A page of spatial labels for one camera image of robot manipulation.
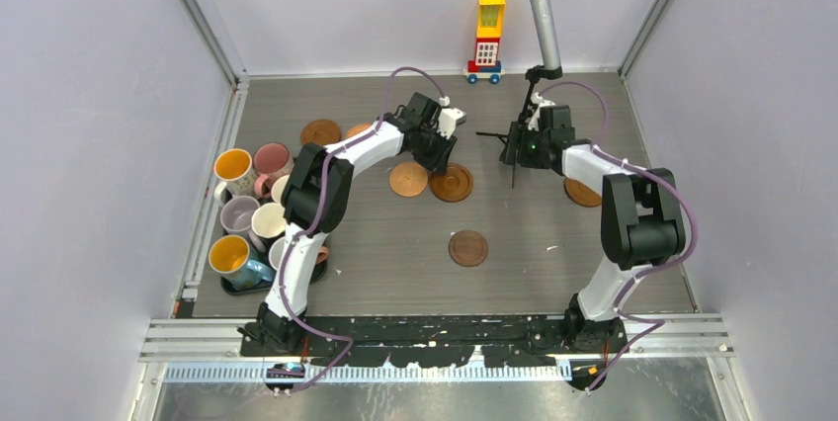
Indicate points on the white mug yellow handle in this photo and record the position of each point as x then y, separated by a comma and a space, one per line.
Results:
278, 187

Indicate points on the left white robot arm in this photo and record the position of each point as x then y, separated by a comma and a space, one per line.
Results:
316, 196

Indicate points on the black tripod microphone stand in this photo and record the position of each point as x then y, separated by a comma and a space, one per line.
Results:
534, 76

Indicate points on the cream white mug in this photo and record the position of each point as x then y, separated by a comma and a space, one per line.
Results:
268, 224

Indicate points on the aluminium front rail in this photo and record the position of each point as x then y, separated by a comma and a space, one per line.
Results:
208, 351

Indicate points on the black plastic tray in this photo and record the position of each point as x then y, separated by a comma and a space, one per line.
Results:
261, 277

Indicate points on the dark walnut coaster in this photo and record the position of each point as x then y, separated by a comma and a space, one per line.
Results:
468, 248

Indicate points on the white floral mug orange inside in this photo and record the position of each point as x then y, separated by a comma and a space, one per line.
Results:
236, 175

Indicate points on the white mug terracotta handle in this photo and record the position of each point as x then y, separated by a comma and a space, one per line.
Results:
276, 253

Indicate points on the brown wooden coaster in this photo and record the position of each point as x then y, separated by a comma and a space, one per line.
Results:
321, 132
455, 185
580, 194

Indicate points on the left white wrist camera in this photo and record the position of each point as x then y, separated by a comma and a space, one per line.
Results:
449, 118

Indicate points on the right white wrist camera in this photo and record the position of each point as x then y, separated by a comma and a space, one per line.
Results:
537, 104

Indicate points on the toy block tower on wheels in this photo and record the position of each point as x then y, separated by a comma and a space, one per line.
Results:
485, 63

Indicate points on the pink mug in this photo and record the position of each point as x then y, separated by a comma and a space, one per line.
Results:
271, 161

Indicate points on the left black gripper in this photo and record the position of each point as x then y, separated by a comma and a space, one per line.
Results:
441, 160

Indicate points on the blue mug orange inside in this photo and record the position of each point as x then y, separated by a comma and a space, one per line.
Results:
229, 255

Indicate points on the lilac mug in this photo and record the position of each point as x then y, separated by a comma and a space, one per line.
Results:
236, 215

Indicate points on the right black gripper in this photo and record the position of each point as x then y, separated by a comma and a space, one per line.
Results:
521, 134

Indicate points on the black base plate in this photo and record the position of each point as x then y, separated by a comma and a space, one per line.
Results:
431, 341

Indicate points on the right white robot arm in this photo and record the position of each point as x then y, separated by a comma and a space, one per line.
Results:
641, 224

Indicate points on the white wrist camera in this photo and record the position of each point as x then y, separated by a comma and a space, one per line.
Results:
537, 104
449, 118

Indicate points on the woven rattan coaster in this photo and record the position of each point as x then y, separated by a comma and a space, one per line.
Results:
357, 129
408, 179

